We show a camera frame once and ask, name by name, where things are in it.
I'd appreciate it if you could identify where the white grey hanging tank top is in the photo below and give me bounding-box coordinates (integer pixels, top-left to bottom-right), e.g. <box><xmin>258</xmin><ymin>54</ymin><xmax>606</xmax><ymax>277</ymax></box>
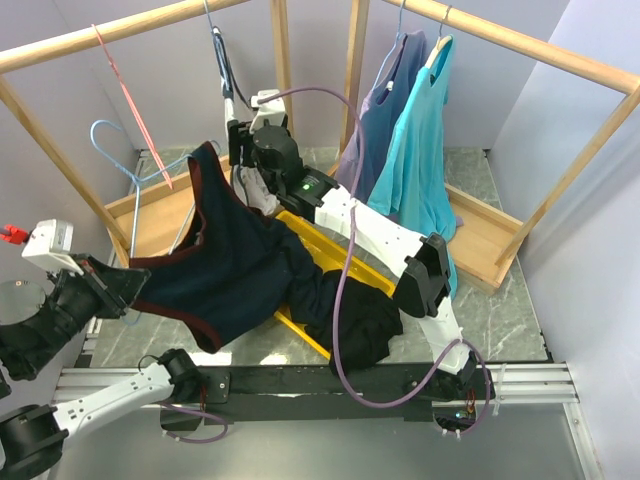
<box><xmin>211</xmin><ymin>26</ymin><xmax>279</xmax><ymax>216</ymax></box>

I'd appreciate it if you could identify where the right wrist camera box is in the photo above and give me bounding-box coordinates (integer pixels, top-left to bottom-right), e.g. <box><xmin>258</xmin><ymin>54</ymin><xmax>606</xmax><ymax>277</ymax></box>
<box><xmin>249</xmin><ymin>89</ymin><xmax>287</xmax><ymax>134</ymax></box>

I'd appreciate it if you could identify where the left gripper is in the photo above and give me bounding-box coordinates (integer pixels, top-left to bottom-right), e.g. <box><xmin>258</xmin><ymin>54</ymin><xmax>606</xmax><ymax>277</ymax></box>
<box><xmin>18</xmin><ymin>249</ymin><xmax>152</xmax><ymax>373</ymax></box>

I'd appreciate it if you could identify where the pink hanger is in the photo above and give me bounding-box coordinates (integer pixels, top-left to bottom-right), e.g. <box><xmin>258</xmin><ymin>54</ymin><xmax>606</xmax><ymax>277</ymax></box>
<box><xmin>91</xmin><ymin>24</ymin><xmax>173</xmax><ymax>190</ymax></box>

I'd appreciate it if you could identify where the turquoise hanging shirt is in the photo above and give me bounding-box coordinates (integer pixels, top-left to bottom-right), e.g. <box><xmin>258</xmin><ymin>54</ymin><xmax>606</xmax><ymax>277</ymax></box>
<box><xmin>367</xmin><ymin>33</ymin><xmax>459</xmax><ymax>301</ymax></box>

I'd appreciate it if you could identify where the black base bar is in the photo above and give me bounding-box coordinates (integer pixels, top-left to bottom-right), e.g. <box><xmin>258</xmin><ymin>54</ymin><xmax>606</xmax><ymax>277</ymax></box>
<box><xmin>138</xmin><ymin>363</ymin><xmax>501</xmax><ymax>437</ymax></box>

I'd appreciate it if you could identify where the wooden hanger of turquoise shirt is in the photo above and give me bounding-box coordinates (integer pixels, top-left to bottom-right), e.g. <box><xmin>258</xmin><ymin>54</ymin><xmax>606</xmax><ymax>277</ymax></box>
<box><xmin>425</xmin><ymin>5</ymin><xmax>452</xmax><ymax>68</ymax></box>

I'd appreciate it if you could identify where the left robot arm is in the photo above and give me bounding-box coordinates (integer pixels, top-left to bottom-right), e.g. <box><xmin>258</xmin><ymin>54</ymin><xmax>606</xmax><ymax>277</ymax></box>
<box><xmin>1</xmin><ymin>254</ymin><xmax>200</xmax><ymax>479</ymax></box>

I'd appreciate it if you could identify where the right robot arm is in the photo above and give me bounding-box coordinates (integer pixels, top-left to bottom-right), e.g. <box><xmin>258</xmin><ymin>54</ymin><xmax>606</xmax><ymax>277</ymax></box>
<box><xmin>226</xmin><ymin>119</ymin><xmax>491</xmax><ymax>400</ymax></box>

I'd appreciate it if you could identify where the navy maroon-trimmed tank top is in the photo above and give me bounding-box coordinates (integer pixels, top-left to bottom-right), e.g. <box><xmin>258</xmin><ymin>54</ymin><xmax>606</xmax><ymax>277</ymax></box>
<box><xmin>129</xmin><ymin>142</ymin><xmax>337</xmax><ymax>353</ymax></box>

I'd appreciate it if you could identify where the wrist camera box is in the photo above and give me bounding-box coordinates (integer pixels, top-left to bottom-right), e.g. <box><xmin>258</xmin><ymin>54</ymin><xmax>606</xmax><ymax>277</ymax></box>
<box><xmin>249</xmin><ymin>89</ymin><xmax>287</xmax><ymax>134</ymax></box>
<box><xmin>1</xmin><ymin>219</ymin><xmax>83</xmax><ymax>275</ymax></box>

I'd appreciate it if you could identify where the light blue wire hanger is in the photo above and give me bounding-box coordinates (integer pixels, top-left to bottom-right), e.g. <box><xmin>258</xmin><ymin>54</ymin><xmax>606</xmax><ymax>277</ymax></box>
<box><xmin>89</xmin><ymin>118</ymin><xmax>222</xmax><ymax>327</ymax></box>

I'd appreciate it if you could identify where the blue hanger of purple shirt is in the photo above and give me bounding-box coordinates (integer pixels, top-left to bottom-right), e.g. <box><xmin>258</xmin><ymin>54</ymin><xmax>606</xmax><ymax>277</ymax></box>
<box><xmin>373</xmin><ymin>0</ymin><xmax>409</xmax><ymax>96</ymax></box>

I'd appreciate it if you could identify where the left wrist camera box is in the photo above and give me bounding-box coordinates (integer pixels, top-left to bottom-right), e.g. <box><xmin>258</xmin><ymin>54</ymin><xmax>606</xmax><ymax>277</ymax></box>
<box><xmin>1</xmin><ymin>219</ymin><xmax>83</xmax><ymax>275</ymax></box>

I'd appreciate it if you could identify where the left wooden clothes rack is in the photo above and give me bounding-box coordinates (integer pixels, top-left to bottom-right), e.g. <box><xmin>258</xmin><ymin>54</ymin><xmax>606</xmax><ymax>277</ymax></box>
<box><xmin>1</xmin><ymin>1</ymin><xmax>276</xmax><ymax>260</ymax></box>

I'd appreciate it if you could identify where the blue hanger of white top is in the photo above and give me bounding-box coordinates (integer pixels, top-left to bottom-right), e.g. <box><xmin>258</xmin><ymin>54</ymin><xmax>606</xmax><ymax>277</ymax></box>
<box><xmin>203</xmin><ymin>0</ymin><xmax>221</xmax><ymax>41</ymax></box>

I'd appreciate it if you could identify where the purple hanging shirt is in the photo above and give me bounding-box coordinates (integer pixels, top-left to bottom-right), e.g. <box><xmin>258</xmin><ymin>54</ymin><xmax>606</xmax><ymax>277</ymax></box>
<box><xmin>335</xmin><ymin>31</ymin><xmax>432</xmax><ymax>205</ymax></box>

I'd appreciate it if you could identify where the black crumpled garment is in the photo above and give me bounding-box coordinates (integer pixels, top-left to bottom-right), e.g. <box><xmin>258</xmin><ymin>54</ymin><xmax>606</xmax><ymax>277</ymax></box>
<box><xmin>305</xmin><ymin>270</ymin><xmax>403</xmax><ymax>374</ymax></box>

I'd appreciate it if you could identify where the yellow plastic tray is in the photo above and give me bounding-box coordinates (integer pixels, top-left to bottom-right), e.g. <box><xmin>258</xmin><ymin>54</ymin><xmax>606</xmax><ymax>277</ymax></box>
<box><xmin>274</xmin><ymin>211</ymin><xmax>395</xmax><ymax>360</ymax></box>

